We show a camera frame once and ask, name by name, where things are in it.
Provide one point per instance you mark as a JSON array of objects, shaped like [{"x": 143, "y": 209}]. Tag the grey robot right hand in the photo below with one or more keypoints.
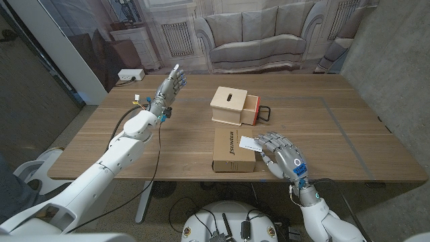
[{"x": 289, "y": 161}]

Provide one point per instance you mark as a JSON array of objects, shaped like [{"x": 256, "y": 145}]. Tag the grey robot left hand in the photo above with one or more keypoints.
[{"x": 166, "y": 92}]

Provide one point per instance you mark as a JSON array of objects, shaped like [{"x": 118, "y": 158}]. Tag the white plastic card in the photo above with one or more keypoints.
[{"x": 247, "y": 142}]

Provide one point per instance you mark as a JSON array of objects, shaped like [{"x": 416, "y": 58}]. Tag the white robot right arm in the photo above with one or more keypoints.
[{"x": 319, "y": 218}]

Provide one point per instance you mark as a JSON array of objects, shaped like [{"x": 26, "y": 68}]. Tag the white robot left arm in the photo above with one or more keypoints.
[{"x": 100, "y": 171}]

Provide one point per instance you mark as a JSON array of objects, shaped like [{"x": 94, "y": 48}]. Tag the brown cardboard package box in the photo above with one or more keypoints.
[{"x": 228, "y": 158}]

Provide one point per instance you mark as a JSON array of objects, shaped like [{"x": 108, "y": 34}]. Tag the wooden drawer with red front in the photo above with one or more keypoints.
[{"x": 250, "y": 112}]

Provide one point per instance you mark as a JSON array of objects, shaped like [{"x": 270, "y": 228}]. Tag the white power strip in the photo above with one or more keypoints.
[{"x": 131, "y": 74}]

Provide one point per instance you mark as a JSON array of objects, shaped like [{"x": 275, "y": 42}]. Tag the light wooden box with slot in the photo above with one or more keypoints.
[{"x": 228, "y": 101}]

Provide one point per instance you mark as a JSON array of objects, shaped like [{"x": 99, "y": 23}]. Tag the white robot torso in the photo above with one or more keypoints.
[{"x": 231, "y": 215}]

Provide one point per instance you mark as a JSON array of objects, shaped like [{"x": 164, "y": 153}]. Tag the black adapter on torso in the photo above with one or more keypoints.
[{"x": 245, "y": 230}]

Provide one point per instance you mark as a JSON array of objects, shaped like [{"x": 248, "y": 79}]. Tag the black antenna on torso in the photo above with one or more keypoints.
[{"x": 227, "y": 227}]

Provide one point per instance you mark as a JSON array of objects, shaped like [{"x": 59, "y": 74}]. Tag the black round vented disc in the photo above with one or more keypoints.
[{"x": 164, "y": 189}]

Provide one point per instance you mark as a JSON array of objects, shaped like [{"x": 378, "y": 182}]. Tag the printed sofa room backdrop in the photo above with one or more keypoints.
[{"x": 255, "y": 33}]

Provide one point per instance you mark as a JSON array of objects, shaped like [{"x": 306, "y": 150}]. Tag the white table leg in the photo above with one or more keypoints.
[{"x": 143, "y": 201}]

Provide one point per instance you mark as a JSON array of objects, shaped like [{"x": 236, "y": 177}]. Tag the white mobile base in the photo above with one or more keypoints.
[{"x": 27, "y": 169}]

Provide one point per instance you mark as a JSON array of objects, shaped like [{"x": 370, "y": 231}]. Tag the person in blue jeans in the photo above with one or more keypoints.
[{"x": 13, "y": 191}]

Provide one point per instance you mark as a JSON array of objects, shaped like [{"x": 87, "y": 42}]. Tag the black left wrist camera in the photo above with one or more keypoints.
[{"x": 167, "y": 112}]

